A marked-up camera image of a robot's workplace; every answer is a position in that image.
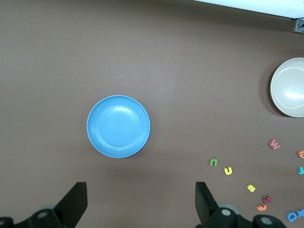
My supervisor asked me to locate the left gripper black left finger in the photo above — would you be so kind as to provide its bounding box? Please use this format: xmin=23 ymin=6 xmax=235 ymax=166
xmin=0 ymin=181 xmax=87 ymax=228

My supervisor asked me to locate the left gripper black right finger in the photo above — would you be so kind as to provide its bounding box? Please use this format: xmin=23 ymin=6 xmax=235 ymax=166
xmin=195 ymin=181 xmax=285 ymax=228

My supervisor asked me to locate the blue foam letter D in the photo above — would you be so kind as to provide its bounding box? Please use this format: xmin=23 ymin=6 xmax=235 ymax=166
xmin=286 ymin=211 xmax=299 ymax=223

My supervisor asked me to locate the red foam letter w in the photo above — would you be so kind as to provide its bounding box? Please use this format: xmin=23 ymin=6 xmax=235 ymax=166
xmin=269 ymin=139 xmax=281 ymax=151

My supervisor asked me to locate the blue plate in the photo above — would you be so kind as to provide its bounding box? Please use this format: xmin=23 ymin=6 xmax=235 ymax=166
xmin=86 ymin=95 xmax=151 ymax=159

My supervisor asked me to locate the brown table cover sheet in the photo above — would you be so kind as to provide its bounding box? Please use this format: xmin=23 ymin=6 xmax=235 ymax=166
xmin=0 ymin=0 xmax=304 ymax=228

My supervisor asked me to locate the beige plate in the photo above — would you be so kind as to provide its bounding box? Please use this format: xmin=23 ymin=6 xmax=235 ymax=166
xmin=269 ymin=57 xmax=304 ymax=118

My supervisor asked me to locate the metal corner bracket with screw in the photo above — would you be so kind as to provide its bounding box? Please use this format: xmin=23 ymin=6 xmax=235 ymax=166
xmin=294 ymin=19 xmax=304 ymax=34

